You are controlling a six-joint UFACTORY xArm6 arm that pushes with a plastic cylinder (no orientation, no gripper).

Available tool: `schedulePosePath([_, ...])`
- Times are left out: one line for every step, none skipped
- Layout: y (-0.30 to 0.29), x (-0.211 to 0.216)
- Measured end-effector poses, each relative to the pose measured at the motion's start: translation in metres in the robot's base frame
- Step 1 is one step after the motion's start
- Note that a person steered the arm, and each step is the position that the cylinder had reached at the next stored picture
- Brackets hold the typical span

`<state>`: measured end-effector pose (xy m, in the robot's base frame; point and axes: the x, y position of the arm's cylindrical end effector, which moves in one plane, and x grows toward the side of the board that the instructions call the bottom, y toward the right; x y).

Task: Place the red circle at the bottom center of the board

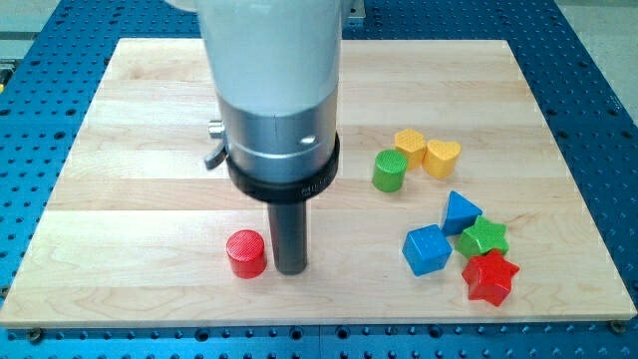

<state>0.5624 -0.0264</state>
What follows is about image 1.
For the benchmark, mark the blue cube block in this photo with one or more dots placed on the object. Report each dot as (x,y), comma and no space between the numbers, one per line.
(426,249)

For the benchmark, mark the red cylinder block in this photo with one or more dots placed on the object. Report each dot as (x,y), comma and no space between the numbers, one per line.
(246,253)

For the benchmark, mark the green star block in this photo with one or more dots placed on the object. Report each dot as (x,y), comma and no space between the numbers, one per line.
(482,237)

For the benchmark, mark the green cylinder block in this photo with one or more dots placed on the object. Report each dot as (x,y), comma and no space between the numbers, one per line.
(390,167)

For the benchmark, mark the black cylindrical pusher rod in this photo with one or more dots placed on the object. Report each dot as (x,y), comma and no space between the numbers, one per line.
(288,231)

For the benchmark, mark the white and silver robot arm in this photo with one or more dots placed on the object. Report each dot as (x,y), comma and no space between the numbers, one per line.
(275,66)

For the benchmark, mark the red star block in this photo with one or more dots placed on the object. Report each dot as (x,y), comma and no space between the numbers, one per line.
(489,277)

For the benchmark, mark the light wooden board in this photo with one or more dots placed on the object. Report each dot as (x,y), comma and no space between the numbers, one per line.
(134,232)

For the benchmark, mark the yellow hexagon block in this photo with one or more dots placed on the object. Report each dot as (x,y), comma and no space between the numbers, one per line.
(412,144)

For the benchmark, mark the blue triangle block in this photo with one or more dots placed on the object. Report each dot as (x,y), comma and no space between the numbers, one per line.
(460,214)

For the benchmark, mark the yellow heart block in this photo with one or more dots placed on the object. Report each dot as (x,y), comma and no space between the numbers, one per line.
(440,158)

